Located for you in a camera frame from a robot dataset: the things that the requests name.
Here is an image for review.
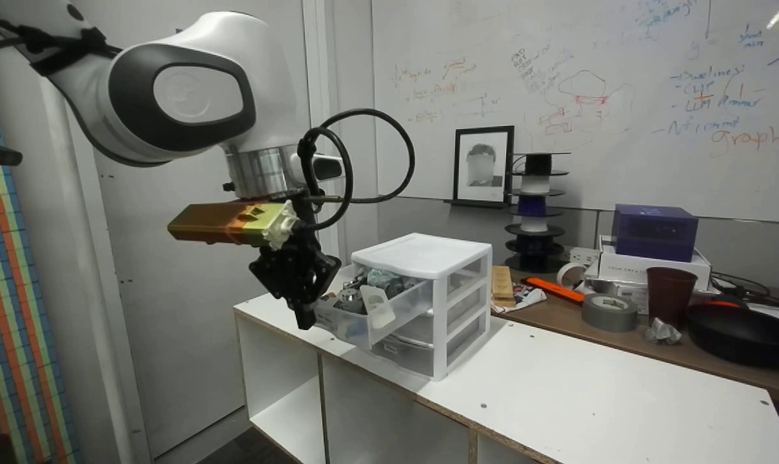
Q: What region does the stack of filament spools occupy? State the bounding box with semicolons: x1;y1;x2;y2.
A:
504;149;574;277

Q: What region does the light wood block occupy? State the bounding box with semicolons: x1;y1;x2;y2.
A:
489;264;520;306

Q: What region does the black framed picture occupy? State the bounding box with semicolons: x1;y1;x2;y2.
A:
446;123;520;212

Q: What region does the gray duct tape roll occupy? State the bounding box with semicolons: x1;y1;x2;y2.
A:
580;291;644;335

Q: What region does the white plastic holder piece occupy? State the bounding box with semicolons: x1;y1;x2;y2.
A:
357;283;400;334

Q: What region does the white plastic drawer unit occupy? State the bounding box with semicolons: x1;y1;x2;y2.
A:
348;229;497;385

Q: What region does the black looped cable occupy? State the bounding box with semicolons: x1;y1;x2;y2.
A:
294;105;419;236

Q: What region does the brown cup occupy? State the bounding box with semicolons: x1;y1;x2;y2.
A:
646;267;702;328

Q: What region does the crumpled gray wrapper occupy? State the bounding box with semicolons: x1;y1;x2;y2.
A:
647;314;687;348

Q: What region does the orange tool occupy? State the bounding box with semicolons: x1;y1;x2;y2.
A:
524;273;589;306

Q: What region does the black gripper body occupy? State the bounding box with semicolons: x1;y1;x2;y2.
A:
248;224;346;304

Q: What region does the white tape roll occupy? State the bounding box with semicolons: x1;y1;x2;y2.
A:
556;260;593;291

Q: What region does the black pan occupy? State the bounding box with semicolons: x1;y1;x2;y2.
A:
685;295;779;372

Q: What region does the wrist camera with yellow mount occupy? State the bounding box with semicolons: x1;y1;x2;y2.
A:
165;200;303;255

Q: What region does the wooden desk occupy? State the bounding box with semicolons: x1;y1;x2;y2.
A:
491;270;779;413

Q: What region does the translucent plastic drawer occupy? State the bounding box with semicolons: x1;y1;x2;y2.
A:
312;264;436;354

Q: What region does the purple box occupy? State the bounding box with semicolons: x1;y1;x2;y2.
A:
613;201;702;264

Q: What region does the colourful striped panel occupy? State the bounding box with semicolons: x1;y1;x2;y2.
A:
0;67;75;464

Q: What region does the crumpled white paper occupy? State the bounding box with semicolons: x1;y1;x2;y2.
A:
511;283;549;314

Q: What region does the white shelf unit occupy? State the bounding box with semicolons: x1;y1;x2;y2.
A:
233;291;779;464

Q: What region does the white cardboard box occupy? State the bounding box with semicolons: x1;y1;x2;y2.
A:
593;241;716;296

